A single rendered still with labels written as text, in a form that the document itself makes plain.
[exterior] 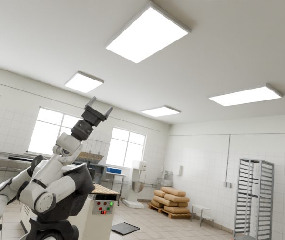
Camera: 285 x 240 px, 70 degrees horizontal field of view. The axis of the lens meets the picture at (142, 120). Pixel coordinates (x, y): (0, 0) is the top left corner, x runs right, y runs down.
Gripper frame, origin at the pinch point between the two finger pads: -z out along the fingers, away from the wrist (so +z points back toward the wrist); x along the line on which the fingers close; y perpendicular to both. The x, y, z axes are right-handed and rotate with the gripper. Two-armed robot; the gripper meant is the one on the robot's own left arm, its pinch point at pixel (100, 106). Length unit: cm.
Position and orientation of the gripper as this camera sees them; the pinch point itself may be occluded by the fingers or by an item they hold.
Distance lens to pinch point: 103.7
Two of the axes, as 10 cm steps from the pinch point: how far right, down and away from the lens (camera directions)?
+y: 0.9, 3.5, 9.3
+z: -5.5, 8.0, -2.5
